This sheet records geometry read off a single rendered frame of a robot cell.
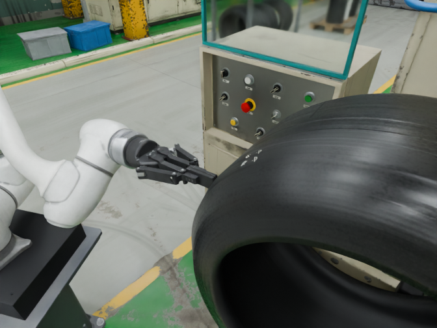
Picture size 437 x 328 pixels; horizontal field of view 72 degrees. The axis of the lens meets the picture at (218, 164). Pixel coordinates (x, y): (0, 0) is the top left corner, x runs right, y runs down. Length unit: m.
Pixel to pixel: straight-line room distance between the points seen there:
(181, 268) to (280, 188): 1.64
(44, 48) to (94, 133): 4.92
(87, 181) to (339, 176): 0.60
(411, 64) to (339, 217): 0.36
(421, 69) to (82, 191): 0.72
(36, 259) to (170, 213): 1.19
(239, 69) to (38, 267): 0.97
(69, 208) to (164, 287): 1.19
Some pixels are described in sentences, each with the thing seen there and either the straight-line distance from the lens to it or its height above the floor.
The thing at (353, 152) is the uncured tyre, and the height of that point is 1.44.
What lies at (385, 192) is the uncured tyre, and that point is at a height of 1.43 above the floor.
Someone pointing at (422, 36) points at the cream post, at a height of 1.49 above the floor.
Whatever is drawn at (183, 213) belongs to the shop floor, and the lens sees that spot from 2.21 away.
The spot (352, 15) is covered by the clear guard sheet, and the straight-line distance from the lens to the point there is 0.95.
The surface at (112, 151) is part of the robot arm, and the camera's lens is 0.75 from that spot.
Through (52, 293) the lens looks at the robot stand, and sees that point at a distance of 1.24.
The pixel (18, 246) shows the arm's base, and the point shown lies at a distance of 1.27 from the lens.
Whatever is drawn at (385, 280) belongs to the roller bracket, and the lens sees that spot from 0.88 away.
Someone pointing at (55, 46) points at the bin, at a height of 0.14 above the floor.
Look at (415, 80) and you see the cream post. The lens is 0.62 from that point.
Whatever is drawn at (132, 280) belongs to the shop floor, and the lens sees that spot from 1.95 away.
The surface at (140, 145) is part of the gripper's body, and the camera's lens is 0.69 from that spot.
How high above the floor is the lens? 1.62
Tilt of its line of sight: 38 degrees down
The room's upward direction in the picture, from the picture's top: straight up
